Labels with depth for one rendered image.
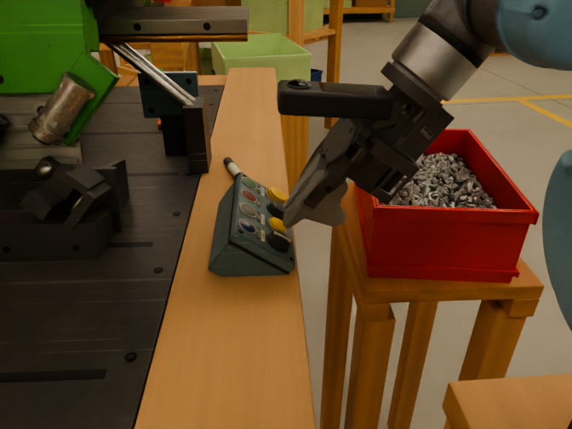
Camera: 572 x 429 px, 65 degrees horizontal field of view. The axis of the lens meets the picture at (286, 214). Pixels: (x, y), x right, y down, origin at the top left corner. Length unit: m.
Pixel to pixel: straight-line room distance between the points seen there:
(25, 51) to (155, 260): 0.27
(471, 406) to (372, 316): 0.24
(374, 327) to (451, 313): 1.19
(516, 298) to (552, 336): 1.21
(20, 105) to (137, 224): 0.19
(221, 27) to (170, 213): 0.26
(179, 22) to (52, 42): 0.17
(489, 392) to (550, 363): 1.35
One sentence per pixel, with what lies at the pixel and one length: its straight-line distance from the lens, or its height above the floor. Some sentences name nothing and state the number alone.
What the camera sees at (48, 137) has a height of 1.04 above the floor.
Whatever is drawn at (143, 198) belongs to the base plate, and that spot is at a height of 0.90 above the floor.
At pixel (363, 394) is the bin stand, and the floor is 0.57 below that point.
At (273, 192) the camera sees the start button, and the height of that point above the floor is 0.94.
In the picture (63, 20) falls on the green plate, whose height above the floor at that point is 1.15.
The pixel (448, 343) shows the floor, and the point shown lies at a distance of 1.76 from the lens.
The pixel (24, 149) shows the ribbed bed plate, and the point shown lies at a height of 1.00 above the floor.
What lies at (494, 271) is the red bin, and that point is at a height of 0.82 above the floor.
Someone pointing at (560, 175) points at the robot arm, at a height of 1.13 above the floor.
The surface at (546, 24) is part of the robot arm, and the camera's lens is 0.35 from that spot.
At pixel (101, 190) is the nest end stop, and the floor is 0.97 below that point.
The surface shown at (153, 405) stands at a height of 0.90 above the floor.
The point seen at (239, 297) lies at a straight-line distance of 0.48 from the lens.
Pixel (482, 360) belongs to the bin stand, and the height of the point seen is 0.64.
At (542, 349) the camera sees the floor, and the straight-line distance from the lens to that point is 1.88.
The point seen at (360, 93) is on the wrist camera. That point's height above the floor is 1.09.
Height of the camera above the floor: 1.21
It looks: 31 degrees down
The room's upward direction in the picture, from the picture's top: straight up
